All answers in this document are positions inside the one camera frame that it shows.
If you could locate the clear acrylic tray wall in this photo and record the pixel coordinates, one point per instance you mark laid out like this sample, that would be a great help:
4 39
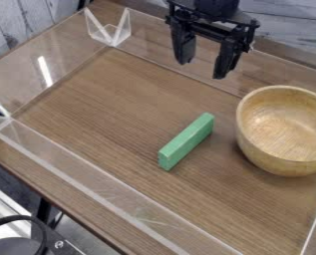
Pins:
94 98

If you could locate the black table leg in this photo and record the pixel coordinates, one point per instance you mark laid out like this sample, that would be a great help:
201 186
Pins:
43 210

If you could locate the light wooden bowl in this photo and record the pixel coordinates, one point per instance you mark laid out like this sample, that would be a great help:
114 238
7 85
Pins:
276 130

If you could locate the green rectangular block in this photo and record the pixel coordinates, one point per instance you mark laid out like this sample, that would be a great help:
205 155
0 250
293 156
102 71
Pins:
181 145

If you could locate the black metal bracket base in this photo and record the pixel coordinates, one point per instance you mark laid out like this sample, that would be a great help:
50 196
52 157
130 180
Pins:
56 245

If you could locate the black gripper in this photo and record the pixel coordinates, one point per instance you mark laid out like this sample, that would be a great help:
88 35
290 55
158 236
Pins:
215 20

